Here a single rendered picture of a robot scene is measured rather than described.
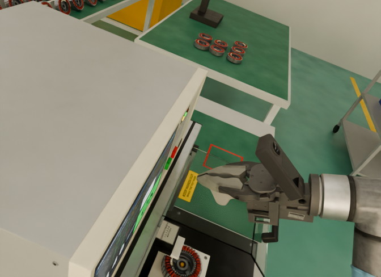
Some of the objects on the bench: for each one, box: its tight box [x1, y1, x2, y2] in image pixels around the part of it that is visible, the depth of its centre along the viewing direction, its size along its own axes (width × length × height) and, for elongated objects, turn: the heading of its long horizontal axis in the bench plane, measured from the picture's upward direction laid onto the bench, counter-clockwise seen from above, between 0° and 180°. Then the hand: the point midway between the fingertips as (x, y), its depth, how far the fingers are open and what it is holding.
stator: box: [161, 244, 202, 277], centre depth 81 cm, size 11×11×4 cm
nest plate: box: [148, 245, 210, 277], centre depth 83 cm, size 15×15×1 cm
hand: (203, 175), depth 55 cm, fingers closed
